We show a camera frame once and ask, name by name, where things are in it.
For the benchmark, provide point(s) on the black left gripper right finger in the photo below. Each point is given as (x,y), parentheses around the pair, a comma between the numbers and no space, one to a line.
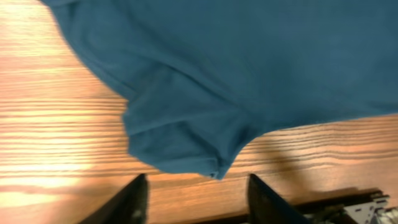
(268,207)

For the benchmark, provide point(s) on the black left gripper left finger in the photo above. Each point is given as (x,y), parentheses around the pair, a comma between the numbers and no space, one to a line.
(128,206)

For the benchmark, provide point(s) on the blue polo shirt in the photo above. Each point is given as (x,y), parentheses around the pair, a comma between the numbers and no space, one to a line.
(204,78)

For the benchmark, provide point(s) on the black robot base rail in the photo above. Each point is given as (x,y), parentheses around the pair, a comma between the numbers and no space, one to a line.
(346,206)

